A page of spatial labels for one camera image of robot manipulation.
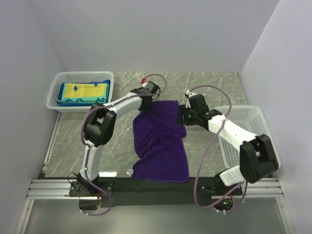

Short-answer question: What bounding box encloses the purple towel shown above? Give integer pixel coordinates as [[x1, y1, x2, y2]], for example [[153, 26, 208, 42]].
[[132, 100, 189, 183]]

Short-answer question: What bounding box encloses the yellow teal patterned towel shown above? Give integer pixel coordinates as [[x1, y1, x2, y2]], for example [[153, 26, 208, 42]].
[[57, 82, 111, 104]]

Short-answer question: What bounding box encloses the blue towel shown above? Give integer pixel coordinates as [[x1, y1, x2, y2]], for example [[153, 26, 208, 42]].
[[56, 79, 112, 107]]

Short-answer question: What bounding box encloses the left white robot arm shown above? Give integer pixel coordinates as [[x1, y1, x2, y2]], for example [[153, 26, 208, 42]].
[[77, 81, 161, 196]]

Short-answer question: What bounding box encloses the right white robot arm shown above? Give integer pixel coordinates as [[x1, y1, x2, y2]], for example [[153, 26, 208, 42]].
[[177, 91, 281, 195]]

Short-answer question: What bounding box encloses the right white plastic basket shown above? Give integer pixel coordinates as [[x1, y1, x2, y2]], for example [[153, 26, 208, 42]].
[[218, 105, 281, 168]]

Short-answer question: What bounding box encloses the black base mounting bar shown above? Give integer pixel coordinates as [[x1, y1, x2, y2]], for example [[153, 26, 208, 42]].
[[69, 177, 242, 210]]

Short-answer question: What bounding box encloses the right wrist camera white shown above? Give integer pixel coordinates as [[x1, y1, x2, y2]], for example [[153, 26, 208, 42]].
[[185, 90, 196, 108]]

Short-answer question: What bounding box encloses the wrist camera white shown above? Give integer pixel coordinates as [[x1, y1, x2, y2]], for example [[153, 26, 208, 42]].
[[185, 90, 196, 108], [141, 78, 154, 90]]

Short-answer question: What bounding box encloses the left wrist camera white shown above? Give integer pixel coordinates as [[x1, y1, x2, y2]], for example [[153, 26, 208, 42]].
[[141, 78, 154, 90]]

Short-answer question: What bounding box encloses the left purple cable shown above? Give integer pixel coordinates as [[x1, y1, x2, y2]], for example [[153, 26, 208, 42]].
[[80, 73, 168, 216]]

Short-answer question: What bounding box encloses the purple cable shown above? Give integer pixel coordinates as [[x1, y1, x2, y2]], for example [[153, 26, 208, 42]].
[[185, 84, 248, 213], [80, 73, 168, 216]]

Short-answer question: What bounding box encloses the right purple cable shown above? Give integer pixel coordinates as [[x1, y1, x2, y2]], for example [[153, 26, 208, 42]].
[[185, 84, 248, 213]]

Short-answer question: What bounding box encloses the aluminium rail frame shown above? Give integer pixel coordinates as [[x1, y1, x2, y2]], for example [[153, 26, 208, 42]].
[[18, 113, 286, 234]]

